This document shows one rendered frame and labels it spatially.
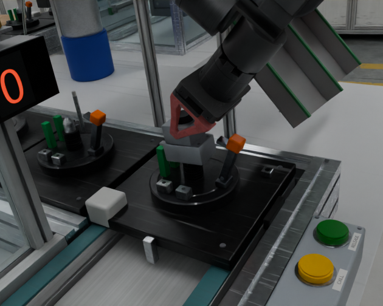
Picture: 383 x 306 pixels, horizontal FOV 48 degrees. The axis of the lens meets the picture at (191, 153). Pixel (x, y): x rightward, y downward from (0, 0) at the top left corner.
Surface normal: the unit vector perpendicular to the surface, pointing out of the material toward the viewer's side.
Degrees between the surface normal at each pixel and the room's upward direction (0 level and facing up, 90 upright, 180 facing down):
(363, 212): 0
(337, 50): 90
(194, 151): 90
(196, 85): 41
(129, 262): 0
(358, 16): 90
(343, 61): 90
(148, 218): 0
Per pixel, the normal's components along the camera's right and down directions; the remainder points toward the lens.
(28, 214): 0.85, 0.18
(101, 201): -0.11, -0.86
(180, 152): -0.51, 0.48
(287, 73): 0.45, -0.42
